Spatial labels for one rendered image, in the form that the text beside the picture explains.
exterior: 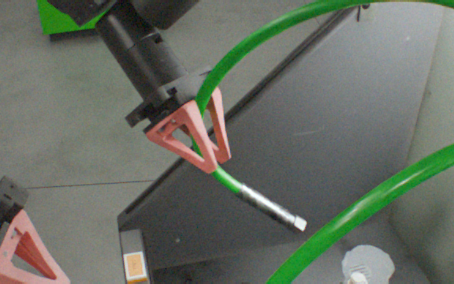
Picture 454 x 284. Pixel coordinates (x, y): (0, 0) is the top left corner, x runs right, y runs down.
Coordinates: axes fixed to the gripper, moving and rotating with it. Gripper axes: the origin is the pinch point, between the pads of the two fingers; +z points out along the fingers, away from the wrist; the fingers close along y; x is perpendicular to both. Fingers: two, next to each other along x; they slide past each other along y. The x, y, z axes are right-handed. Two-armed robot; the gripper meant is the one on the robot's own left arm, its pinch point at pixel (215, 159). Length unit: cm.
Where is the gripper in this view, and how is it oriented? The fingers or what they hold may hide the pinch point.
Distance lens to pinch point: 54.0
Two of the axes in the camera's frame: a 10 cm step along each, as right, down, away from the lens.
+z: 5.7, 8.2, 0.3
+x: -6.8, 4.5, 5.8
